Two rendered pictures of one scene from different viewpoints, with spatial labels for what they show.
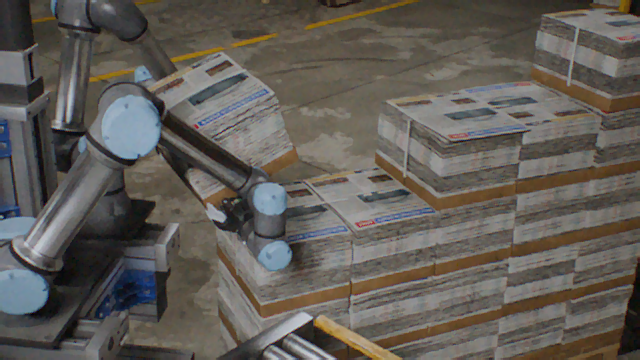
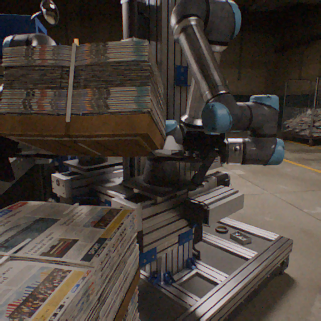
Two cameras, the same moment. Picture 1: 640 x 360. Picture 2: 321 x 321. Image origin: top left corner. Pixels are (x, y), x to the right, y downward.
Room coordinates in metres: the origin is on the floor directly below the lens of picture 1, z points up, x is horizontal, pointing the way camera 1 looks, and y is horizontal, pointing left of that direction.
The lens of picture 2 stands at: (2.76, -0.25, 1.12)
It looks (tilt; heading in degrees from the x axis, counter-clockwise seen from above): 13 degrees down; 127
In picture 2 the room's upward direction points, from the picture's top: straight up
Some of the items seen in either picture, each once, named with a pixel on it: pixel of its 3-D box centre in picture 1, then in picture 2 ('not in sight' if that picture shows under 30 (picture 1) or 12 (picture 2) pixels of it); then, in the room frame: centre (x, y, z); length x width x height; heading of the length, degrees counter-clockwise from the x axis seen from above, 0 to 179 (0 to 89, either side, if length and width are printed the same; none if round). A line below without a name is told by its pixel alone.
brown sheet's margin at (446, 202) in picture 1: (442, 172); not in sight; (2.41, -0.42, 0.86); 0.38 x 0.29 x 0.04; 26
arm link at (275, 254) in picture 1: (269, 247); not in sight; (1.68, 0.10, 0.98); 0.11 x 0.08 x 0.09; 27
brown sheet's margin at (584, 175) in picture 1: (518, 158); not in sight; (2.54, -0.69, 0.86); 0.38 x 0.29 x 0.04; 25
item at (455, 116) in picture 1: (454, 114); not in sight; (2.39, -0.43, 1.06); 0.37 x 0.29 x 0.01; 26
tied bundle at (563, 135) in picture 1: (521, 134); not in sight; (2.54, -0.68, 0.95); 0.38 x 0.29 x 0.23; 25
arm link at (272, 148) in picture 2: not in sight; (261, 150); (2.52, 0.54, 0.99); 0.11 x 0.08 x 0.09; 29
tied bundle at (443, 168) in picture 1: (445, 147); not in sight; (2.42, -0.42, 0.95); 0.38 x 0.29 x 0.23; 26
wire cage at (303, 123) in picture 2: not in sight; (310, 111); (1.37, 8.22, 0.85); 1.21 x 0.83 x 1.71; 138
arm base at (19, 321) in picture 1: (25, 290); (92, 152); (1.64, 0.66, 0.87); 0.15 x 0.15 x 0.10
